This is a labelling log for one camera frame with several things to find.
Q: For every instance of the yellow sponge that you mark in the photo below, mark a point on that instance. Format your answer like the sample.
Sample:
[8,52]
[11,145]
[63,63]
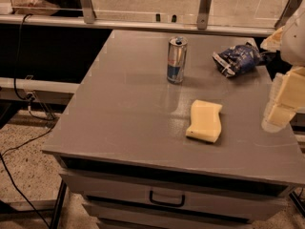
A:
[205,121]

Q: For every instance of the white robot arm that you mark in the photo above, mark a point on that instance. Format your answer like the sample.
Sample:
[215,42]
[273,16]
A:
[292,48]

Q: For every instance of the left metal bracket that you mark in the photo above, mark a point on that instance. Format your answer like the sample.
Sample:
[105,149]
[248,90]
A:
[88,12]

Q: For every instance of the grey metal rail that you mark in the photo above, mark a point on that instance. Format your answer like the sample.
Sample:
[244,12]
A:
[78,22]

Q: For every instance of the metal bracket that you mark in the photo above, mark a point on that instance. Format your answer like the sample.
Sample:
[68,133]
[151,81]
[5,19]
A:
[203,14]
[88,12]
[289,10]

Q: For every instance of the right metal bracket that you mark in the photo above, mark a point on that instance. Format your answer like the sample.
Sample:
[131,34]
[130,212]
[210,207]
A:
[289,10]

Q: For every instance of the grey upper drawer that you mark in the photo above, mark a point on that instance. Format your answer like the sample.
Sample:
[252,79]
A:
[140,193]

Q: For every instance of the black table leg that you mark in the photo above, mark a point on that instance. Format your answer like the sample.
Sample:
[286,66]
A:
[58,205]

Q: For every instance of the grey lower drawer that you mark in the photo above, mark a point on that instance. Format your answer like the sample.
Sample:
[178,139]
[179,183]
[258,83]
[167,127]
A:
[146,218]

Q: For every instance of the blue chip bag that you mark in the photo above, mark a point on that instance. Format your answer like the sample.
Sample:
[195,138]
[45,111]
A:
[237,60]

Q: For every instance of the middle metal bracket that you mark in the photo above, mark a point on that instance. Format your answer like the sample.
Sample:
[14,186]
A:
[203,14]

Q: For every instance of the black drawer handle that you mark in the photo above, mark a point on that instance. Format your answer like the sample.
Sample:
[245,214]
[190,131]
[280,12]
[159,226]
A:
[165,200]

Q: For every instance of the silver blue energy drink can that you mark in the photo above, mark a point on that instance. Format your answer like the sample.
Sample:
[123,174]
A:
[177,53]

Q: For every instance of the clear acrylic barrier panel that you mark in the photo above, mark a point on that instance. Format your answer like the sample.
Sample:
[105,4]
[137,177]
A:
[234,13]

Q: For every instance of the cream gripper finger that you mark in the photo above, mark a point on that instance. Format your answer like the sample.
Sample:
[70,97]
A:
[286,98]
[273,42]

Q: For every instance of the grey drawer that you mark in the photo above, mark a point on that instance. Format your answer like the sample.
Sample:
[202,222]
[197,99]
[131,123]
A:
[140,193]
[146,218]

